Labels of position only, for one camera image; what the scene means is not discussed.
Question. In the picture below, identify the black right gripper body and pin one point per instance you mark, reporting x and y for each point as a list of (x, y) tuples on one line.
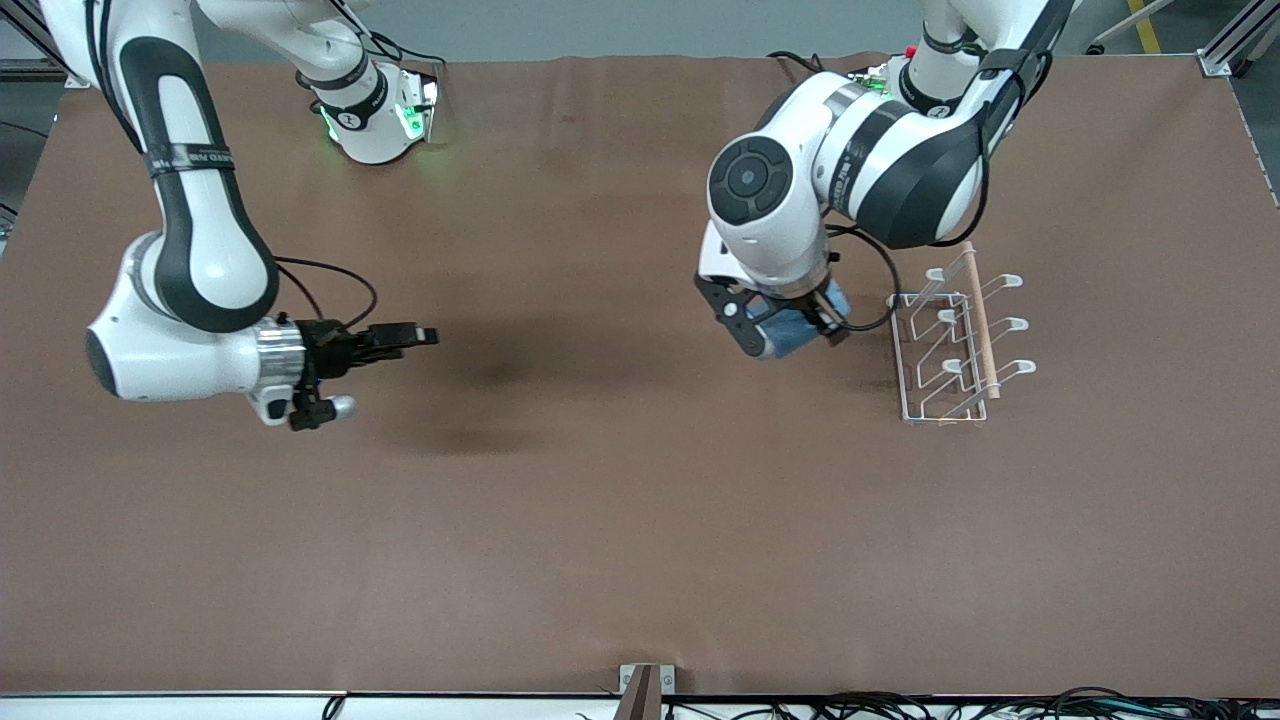
[(328, 345)]

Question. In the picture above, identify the blue plastic cup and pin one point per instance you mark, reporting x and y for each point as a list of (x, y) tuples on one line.
[(795, 335)]

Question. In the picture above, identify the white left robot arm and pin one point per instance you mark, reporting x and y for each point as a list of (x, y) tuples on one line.
[(860, 170)]

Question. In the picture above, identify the left arm base connector panel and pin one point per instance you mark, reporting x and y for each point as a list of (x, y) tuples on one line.
[(878, 78)]

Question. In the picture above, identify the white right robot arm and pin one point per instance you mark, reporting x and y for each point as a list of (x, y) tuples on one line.
[(190, 250)]

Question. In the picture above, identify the right arm base connector panel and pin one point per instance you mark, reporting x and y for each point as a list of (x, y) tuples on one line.
[(425, 100)]

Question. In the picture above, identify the brown table mat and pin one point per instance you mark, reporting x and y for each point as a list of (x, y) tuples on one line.
[(600, 500)]

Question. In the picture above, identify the metal bracket with brown bar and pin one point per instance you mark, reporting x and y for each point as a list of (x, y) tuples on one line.
[(645, 692)]

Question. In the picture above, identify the aluminium frame profile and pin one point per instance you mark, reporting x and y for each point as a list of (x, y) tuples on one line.
[(1235, 40), (30, 55)]

